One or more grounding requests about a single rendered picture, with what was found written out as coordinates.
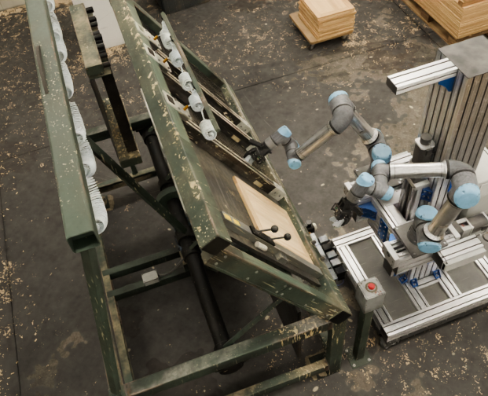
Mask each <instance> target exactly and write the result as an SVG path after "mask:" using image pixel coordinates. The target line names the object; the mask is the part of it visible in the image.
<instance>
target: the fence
mask: <svg viewBox="0 0 488 396"><path fill-rule="evenodd" d="M220 214H221V216H222V219H223V221H224V223H225V226H226V228H227V229H230V230H232V231H234V232H235V233H237V234H239V235H241V236H242V237H244V238H246V239H248V240H250V241H251V242H253V243H255V242H256V241H258V242H260V243H262V244H264V245H266V246H267V251H269V252H271V253H273V254H276V253H278V252H281V253H282V254H284V255H286V257H287V259H288V262H289V263H291V264H292V265H294V266H296V267H298V268H300V269H301V270H303V271H305V272H307V273H309V274H310V275H312V276H314V277H316V278H319V277H320V276H322V275H323V274H322V272H321V270H320V268H319V267H317V266H315V265H314V264H312V263H310V262H308V261H307V260H305V259H304V258H302V257H300V256H298V255H297V254H295V253H293V252H292V251H289V250H288V249H287V248H285V247H283V246H281V245H279V244H278V243H276V242H274V243H275V246H273V245H271V244H269V243H267V242H265V241H264V240H262V239H260V238H259V237H257V236H255V235H254V234H252V232H251V230H250V228H249V226H247V225H245V224H244V223H243V222H240V221H239V220H237V219H235V218H234V217H232V216H230V215H229V214H227V213H225V212H224V211H220ZM224 214H226V215H228V216H230V218H231V220H232V221H230V220H229V219H228V218H226V217H225V215H224ZM233 219H235V220H237V221H238V222H239V223H240V226H239V225H238V224H236V223H235V222H234V220H233Z"/></svg>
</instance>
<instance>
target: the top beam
mask: <svg viewBox="0 0 488 396"><path fill-rule="evenodd" d="M109 1H110V3H111V5H112V9H113V12H114V14H115V16H116V20H117V22H118V25H119V29H120V30H121V33H122V36H123V39H124V42H125V44H126V47H127V50H128V53H129V55H130V59H131V61H132V64H133V66H134V70H135V72H136V74H137V77H138V81H139V83H140V85H141V89H142V91H143V94H144V96H145V99H146V102H147V105H148V107H149V111H150V113H151V116H152V119H153V122H154V124H155V126H156V130H157V133H158V135H159V137H160V141H161V143H162V146H163V150H164V151H165V154H166V157H167V160H168V163H169V165H170V168H171V171H172V174H173V176H174V180H175V182H176V185H177V187H178V191H179V193H180V196H181V198H182V202H183V204H184V206H185V210H186V213H187V215H188V217H189V221H190V223H191V226H192V228H193V232H194V234H195V237H196V240H197V243H198V245H199V248H200V249H201V250H203V251H206V252H207V253H209V254H211V255H214V256H216V255H217V254H218V253H220V252H221V251H223V250H224V249H225V248H227V247H228V246H229V245H231V243H232V241H231V238H230V236H229V233H228V231H227V228H226V226H225V223H224V221H223V219H222V216H221V214H220V212H219V209H218V206H217V204H216V202H215V199H214V197H213V195H212V192H211V190H210V187H209V185H208V183H207V180H206V178H205V176H204V173H203V170H202V168H201V166H200V163H199V160H198V159H197V157H196V153H195V151H194V149H193V146H192V144H191V141H190V140H189V136H188V134H187V132H186V130H185V127H184V124H183V122H182V119H181V117H180V115H179V113H178V111H177V110H176V109H174V108H173V107H171V106H170V105H169V104H168V103H167V102H166V100H165V97H164V95H163V92H162V90H164V91H165V92H167V93H168V94H170V95H171V92H170V91H169V89H168V86H167V83H166V81H165V78H164V77H163V73H162V72H161V69H160V66H159V64H158V62H157V61H156V60H154V59H153V58H151V57H150V56H149V55H148V54H147V52H146V50H145V47H144V44H146V45H147V46H148V47H150V48H151V49H152V47H151V45H150V43H149V40H148V39H147V38H146V37H145V36H144V35H143V34H142V33H140V32H139V31H138V29H137V27H136V24H135V21H136V22H138V23H139V24H140V25H141V26H142V23H141V21H140V18H139V16H138V13H137V11H136V9H135V7H134V3H133V1H132V0H109ZM142 27H143V26H142ZM143 43H144V44H143Z"/></svg>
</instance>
